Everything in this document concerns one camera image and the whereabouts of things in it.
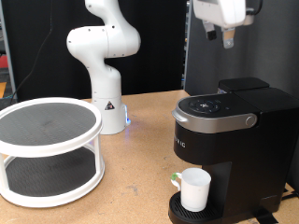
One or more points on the grey metal rack edge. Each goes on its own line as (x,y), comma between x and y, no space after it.
(186,46)

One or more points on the black Keurig coffee machine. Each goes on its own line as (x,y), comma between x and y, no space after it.
(249,155)

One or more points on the clear plastic water container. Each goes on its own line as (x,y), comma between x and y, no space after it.
(220,90)

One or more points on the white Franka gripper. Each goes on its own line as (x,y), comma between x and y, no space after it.
(221,12)

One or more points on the grey metal post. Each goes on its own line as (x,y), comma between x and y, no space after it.
(8,46)

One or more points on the small red object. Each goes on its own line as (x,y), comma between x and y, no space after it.
(3,61)

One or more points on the white two tier turntable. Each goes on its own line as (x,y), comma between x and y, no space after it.
(46,149)

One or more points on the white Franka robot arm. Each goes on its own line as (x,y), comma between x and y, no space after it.
(106,43)

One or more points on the black backdrop curtain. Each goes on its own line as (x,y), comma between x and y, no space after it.
(155,46)

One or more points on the yellow wooden board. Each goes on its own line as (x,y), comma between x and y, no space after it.
(2,90)

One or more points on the small grey wrist camera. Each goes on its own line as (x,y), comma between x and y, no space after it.
(249,17)

